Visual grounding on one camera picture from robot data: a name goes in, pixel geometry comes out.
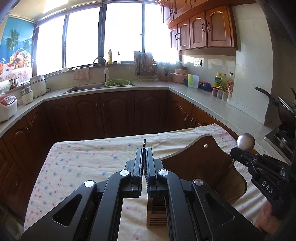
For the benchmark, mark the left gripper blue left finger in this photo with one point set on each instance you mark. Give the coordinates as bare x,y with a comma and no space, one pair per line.
93,210

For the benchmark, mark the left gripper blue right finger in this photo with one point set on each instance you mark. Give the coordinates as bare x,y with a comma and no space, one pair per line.
194,210

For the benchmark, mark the steel spoon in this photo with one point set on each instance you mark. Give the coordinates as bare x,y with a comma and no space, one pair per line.
244,144

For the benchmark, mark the kitchen sink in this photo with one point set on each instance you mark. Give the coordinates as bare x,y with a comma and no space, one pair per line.
90,87

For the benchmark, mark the person's right hand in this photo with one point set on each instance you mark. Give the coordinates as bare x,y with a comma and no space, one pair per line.
267,222

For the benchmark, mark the wooden utensil holder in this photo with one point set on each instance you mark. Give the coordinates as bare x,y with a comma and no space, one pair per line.
202,159

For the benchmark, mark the white dotted tablecloth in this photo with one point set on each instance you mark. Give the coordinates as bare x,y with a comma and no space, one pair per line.
69,164

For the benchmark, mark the black wok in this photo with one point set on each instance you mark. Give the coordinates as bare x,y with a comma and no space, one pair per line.
286,112

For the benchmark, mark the lower wooden cabinets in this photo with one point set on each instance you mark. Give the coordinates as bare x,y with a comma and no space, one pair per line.
26,142

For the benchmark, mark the wooden cabinets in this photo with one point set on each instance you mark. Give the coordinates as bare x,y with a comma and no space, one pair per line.
26,142
199,24

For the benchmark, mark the spice jars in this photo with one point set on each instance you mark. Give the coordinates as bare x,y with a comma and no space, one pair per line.
224,94

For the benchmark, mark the oil bottles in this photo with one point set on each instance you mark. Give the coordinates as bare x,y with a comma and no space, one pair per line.
223,82

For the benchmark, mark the clear jug green lid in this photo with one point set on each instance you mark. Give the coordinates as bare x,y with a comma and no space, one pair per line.
193,80

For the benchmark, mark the green colander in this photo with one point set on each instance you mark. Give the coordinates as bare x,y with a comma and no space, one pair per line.
117,83

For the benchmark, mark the pink container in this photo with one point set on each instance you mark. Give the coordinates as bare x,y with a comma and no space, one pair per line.
179,75

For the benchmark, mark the small white cooker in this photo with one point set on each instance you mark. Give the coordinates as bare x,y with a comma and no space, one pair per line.
27,94

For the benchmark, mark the white red rice cooker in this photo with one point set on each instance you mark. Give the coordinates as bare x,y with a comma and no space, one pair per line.
8,107

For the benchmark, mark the pink hanging cloth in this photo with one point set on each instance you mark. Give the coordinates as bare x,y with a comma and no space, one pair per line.
81,73

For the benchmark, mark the tall white cooker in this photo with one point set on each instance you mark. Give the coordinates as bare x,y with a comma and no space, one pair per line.
38,84

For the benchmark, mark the dish rack with boards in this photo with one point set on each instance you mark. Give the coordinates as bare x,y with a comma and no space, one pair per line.
145,67

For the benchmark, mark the yellow detergent bottle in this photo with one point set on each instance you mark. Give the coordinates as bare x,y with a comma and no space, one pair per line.
110,57

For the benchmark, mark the paper towel roll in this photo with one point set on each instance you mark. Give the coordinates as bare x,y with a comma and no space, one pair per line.
5,85

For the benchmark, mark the upper wooden cabinets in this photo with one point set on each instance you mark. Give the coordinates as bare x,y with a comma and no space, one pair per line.
199,24

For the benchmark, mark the tropical fruit poster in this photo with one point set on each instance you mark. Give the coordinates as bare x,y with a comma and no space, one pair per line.
16,50

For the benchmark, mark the wall power outlet strip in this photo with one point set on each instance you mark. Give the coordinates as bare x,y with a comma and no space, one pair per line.
199,62

